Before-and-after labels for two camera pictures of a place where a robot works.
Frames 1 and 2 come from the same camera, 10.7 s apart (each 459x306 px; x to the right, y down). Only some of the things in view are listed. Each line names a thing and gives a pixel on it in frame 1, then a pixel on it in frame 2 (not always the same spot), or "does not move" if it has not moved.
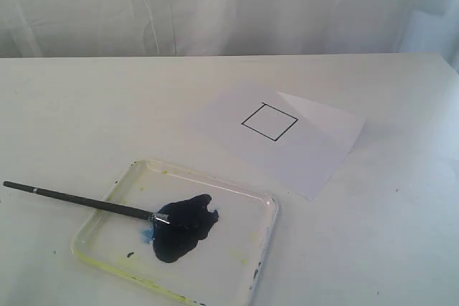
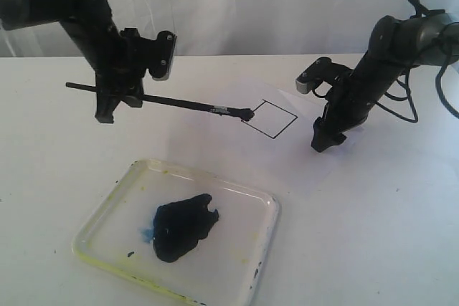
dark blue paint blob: x=190 y=220 does not move
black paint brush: x=93 y=204 to x=243 y=113
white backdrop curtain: x=106 y=9 does not move
